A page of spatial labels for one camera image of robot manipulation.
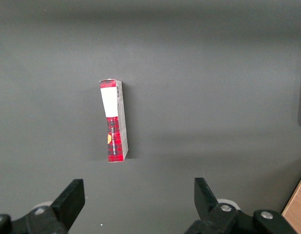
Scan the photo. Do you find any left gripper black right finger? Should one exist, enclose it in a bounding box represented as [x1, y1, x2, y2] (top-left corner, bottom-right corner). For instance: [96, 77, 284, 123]
[186, 177, 239, 234]

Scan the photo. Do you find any red plaid cardboard box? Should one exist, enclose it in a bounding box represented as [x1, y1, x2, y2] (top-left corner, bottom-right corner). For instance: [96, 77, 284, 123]
[99, 78, 129, 163]

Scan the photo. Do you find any wooden drawer cabinet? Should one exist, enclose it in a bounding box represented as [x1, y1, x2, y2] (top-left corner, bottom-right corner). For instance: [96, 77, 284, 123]
[281, 170, 301, 234]

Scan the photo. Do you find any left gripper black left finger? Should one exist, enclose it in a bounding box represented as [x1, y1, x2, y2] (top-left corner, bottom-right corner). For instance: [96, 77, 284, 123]
[25, 178, 86, 234]

